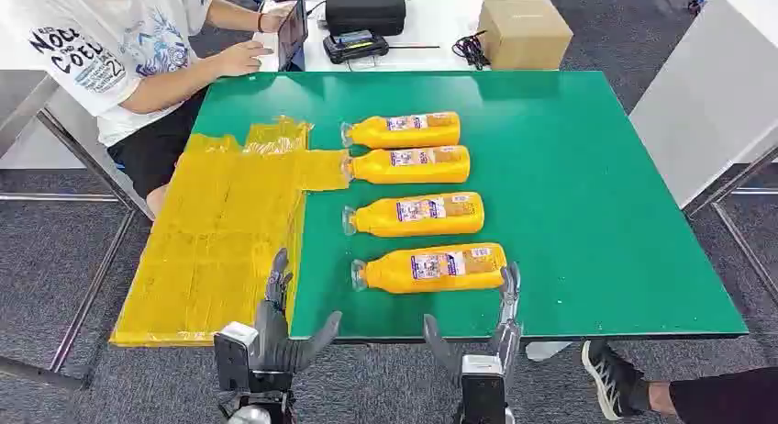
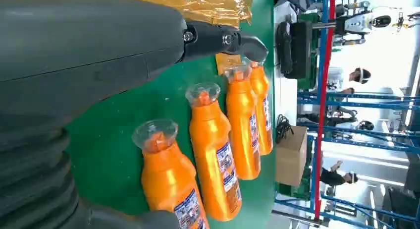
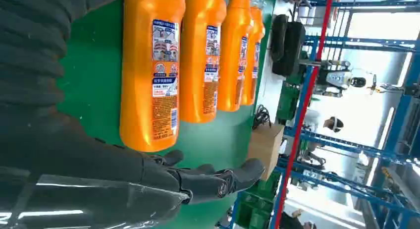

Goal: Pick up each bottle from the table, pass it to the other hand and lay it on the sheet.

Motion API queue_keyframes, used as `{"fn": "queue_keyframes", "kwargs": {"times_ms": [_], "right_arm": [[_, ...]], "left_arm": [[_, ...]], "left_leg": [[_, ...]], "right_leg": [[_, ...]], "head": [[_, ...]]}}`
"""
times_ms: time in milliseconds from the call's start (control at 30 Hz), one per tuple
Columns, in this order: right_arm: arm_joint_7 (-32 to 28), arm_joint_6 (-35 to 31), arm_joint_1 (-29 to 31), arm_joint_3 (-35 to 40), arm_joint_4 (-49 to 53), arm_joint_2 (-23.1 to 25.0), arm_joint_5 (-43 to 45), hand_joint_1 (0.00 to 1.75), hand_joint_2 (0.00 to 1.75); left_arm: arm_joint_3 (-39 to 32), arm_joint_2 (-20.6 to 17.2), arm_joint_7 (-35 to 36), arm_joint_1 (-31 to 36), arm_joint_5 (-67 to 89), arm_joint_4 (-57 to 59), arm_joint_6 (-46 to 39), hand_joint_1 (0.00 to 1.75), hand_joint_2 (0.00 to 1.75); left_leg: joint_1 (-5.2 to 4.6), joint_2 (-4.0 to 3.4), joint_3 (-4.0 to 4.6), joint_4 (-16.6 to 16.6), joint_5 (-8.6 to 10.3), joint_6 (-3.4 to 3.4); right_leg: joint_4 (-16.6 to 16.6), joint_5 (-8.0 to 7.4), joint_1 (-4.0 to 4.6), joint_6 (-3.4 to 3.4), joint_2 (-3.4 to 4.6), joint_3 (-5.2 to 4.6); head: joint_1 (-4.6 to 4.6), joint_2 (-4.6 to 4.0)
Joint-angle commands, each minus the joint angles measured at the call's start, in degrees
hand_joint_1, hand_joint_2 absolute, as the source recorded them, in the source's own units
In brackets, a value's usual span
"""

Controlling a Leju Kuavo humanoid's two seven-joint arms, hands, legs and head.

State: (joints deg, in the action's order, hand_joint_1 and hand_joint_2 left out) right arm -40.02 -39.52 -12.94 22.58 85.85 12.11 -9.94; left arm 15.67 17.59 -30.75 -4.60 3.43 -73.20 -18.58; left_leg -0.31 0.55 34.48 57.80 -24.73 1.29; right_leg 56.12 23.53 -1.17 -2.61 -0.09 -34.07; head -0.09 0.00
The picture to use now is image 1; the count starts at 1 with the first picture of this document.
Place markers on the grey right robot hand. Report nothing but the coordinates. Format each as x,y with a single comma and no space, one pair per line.
509,339

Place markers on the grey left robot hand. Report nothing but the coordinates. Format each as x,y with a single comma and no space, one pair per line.
270,342

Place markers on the orange drink bottle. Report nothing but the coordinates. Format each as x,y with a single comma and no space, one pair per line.
425,217
413,166
407,132
437,269

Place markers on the white table foot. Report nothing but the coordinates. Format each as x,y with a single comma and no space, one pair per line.
547,351

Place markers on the yellow plastic sheet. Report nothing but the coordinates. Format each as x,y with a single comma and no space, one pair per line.
225,245

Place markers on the black and white sneaker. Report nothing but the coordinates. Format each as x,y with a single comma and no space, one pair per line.
611,379

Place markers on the green table mat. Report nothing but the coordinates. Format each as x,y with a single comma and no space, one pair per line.
559,196

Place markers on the person's leg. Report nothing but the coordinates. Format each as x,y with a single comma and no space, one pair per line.
723,400

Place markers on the brown cardboard box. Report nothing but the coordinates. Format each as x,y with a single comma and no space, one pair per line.
523,35

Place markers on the black handheld controller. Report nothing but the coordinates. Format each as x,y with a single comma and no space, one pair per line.
355,47

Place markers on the black tablet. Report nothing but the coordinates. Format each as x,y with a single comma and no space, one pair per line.
292,35

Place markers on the thin black stylus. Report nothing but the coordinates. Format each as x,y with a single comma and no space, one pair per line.
413,46

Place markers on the white table with metal legs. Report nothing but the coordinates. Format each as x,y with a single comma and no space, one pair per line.
705,93

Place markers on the white desk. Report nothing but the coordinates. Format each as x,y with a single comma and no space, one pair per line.
437,20

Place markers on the seated person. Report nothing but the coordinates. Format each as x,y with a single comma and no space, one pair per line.
121,50

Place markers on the black carrying case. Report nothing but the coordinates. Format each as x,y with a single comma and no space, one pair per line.
364,11

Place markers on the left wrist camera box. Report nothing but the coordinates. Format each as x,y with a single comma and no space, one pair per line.
234,357

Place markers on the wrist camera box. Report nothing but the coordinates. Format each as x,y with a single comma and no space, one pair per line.
234,357
482,388

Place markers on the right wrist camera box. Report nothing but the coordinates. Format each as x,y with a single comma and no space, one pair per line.
482,388

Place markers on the grey metal frame table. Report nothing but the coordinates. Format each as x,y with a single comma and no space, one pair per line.
24,105

